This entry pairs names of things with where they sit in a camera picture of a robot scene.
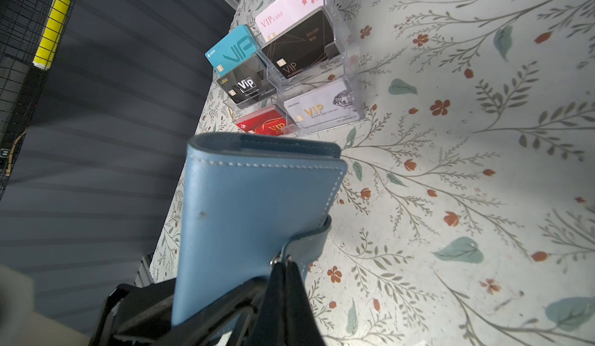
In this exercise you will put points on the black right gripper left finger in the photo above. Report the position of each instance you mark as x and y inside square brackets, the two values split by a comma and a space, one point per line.
[142, 316]

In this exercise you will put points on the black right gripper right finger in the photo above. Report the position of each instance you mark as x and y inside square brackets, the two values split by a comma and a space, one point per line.
[285, 317]

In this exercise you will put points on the blue leather card wallet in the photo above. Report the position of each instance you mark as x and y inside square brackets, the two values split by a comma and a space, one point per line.
[245, 197]

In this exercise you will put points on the red VIP card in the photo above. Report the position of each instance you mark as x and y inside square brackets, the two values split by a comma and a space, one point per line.
[269, 121]

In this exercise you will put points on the white diamond VIP card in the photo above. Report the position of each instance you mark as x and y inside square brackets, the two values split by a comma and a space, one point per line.
[332, 104]

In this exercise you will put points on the black silver VIP card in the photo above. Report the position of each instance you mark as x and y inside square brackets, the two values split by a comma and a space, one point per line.
[247, 84]

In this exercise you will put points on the clear acrylic card display stand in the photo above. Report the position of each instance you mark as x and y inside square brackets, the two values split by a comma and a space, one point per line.
[344, 66]

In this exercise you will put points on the black gold-line VIP card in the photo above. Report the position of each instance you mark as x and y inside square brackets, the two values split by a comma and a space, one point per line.
[307, 44]

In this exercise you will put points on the teal VIP card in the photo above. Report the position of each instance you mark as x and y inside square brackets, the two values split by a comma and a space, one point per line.
[232, 50]

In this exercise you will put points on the pink VIP card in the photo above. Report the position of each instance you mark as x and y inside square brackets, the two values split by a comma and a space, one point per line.
[282, 15]

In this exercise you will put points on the yellow marker pen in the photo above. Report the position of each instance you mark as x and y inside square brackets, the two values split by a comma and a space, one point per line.
[52, 32]

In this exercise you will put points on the black wire wall basket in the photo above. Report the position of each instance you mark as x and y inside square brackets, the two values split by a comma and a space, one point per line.
[22, 24]

